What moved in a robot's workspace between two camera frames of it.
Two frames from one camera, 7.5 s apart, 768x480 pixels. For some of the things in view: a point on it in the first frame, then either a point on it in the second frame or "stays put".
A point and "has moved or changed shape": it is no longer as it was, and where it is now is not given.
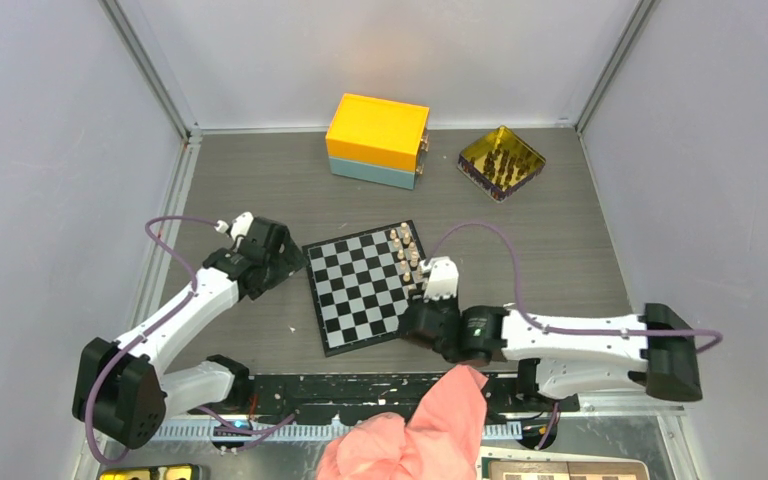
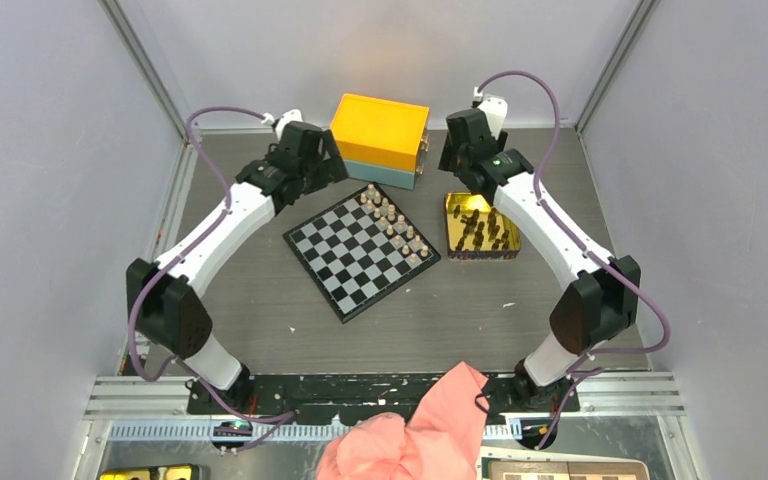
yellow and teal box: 378,141 stays put
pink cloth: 441,439 stays put
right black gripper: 453,302 → 450,162
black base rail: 335,398 stays put
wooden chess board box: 566,470 stays put
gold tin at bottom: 157,472 stays put
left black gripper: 290,262 → 332,170
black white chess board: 360,283 has moved or changed shape
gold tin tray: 500,162 has moved or changed shape
